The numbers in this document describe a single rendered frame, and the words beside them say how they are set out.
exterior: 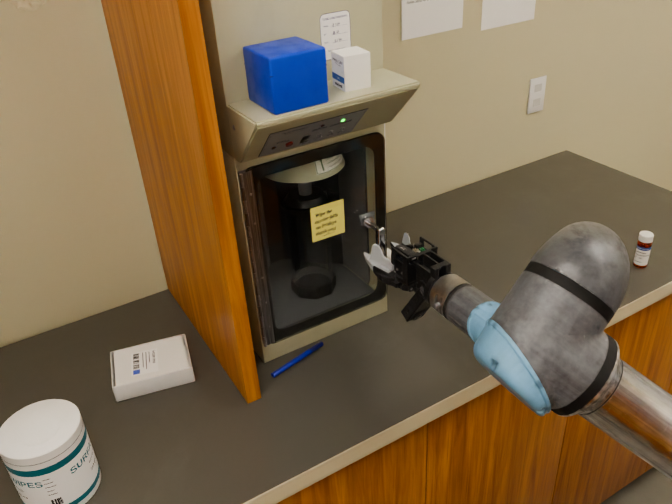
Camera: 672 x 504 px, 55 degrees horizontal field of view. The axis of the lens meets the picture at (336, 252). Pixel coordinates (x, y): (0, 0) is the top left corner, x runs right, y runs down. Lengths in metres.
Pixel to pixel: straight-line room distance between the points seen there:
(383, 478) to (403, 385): 0.20
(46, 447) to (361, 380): 0.59
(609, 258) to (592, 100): 1.70
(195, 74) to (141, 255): 0.76
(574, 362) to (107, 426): 0.90
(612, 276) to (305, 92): 0.54
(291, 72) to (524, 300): 0.50
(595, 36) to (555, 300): 1.69
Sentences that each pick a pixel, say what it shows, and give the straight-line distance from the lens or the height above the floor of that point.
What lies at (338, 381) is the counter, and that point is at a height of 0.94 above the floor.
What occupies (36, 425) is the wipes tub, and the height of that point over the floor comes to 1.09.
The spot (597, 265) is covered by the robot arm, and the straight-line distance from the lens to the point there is 0.80.
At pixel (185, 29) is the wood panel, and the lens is 0.98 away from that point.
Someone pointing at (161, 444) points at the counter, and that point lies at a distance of 1.29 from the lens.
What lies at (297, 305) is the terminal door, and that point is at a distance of 1.35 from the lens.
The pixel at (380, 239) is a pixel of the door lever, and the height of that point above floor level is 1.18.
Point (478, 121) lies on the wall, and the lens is 2.09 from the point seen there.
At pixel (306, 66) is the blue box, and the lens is 1.05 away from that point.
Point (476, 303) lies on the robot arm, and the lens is 1.11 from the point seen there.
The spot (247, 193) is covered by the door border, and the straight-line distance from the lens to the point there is 1.18.
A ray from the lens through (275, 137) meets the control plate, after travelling 1.08.
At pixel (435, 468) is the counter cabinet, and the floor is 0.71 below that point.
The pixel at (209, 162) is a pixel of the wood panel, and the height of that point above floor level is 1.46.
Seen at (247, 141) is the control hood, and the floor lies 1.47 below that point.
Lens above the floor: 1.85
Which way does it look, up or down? 32 degrees down
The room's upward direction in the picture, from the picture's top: 4 degrees counter-clockwise
